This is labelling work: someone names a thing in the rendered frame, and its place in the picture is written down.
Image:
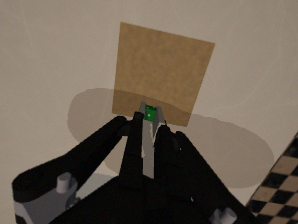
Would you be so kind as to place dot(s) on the beige die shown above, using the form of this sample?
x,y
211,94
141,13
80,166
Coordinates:
x,y
77,200

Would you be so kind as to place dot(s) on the green die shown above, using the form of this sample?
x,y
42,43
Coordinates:
x,y
150,113

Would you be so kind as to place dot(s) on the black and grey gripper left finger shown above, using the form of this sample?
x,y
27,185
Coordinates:
x,y
42,193

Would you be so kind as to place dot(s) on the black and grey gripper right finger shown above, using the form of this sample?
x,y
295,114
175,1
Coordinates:
x,y
195,179

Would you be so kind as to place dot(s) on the tan square mat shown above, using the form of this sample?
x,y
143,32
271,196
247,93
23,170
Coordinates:
x,y
161,69

